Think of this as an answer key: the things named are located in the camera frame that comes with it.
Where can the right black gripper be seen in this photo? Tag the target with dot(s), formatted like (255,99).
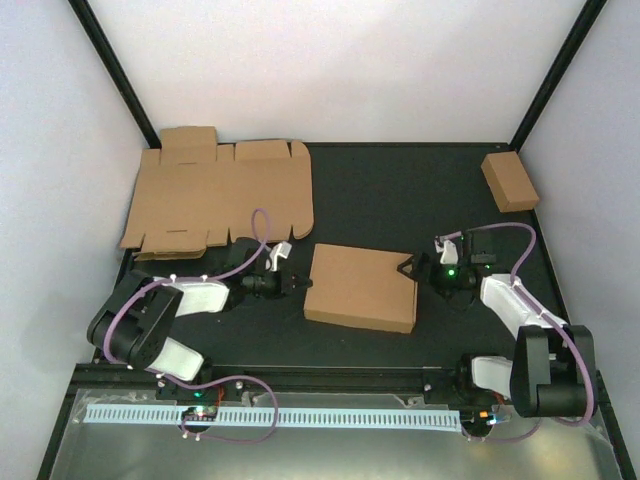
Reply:
(421,259)

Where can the stack of flat cardboard blanks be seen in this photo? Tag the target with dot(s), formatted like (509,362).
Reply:
(193,193)

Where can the right black frame post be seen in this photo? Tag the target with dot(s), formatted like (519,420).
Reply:
(575,38)

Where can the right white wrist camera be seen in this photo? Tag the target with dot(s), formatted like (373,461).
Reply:
(446,250)

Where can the metal front plate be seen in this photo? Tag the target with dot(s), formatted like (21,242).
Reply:
(517,448)

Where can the left black frame post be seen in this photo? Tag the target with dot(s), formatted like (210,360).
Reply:
(103,48)

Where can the folded small cardboard box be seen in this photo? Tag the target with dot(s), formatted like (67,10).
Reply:
(509,182)

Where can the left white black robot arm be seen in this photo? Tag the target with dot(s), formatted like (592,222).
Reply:
(133,326)

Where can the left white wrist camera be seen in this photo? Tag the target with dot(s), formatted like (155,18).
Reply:
(277,255)

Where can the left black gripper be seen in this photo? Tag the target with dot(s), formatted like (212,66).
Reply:
(284,283)

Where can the black frame post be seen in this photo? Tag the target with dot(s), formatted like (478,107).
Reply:
(103,48)
(575,38)

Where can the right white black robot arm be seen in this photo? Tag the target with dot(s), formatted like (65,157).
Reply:
(552,372)

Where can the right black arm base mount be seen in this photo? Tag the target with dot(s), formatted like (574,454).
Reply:
(454,387)

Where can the white slotted cable duct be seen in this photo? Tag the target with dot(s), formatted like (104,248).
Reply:
(261,417)

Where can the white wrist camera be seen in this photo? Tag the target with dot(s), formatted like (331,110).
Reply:
(277,255)
(446,250)

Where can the black aluminium rail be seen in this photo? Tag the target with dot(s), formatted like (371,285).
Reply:
(285,379)

